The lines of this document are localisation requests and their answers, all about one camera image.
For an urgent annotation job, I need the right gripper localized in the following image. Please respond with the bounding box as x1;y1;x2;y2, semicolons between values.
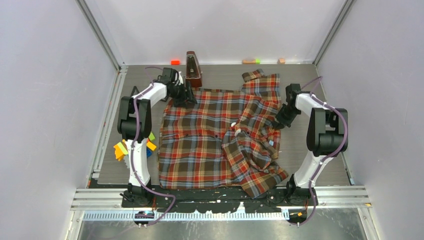
274;103;301;130

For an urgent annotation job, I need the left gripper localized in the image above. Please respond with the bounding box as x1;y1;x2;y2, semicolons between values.
168;82;196;108

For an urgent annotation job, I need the plaid flannel shirt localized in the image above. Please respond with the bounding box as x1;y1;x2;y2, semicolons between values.
158;69;288;198

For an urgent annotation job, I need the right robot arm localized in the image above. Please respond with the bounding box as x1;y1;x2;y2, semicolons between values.
272;83;348;205

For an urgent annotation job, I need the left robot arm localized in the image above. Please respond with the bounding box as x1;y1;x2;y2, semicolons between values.
117;67;197;207

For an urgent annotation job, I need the black case silver brooch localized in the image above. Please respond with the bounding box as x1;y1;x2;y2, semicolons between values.
131;86;140;99

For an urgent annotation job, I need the wooden metronome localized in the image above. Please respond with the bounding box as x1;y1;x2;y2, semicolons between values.
185;51;203;88

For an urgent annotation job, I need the tan and green block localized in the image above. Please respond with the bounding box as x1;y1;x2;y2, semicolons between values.
242;58;261;65

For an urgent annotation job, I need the pile of toy bricks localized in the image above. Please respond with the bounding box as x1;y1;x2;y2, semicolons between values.
113;131;158;162

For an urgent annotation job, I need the orange block at wall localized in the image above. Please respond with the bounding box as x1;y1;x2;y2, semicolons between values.
170;59;181;65

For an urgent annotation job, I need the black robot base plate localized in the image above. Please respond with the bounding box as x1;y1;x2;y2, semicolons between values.
119;185;318;213

